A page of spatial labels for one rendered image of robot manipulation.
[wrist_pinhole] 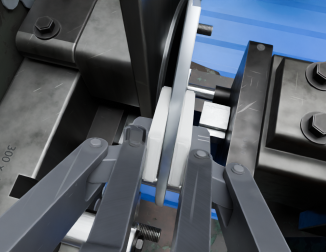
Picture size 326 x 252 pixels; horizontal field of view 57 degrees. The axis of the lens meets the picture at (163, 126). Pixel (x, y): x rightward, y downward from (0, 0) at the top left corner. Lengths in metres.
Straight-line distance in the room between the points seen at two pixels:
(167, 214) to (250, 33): 1.61
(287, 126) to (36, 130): 0.23
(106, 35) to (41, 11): 0.07
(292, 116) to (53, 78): 0.23
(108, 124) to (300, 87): 0.21
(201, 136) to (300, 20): 2.04
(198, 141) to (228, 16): 1.91
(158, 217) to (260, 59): 0.32
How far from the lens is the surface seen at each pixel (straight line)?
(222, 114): 0.41
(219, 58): 1.88
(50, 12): 0.31
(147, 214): 0.56
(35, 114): 0.29
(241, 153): 0.34
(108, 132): 0.34
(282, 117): 0.32
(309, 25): 2.15
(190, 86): 0.51
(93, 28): 0.28
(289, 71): 0.35
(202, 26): 0.51
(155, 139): 0.15
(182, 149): 0.15
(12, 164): 0.28
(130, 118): 0.37
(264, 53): 0.41
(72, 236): 0.26
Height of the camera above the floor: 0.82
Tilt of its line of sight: 6 degrees down
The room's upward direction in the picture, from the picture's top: 104 degrees clockwise
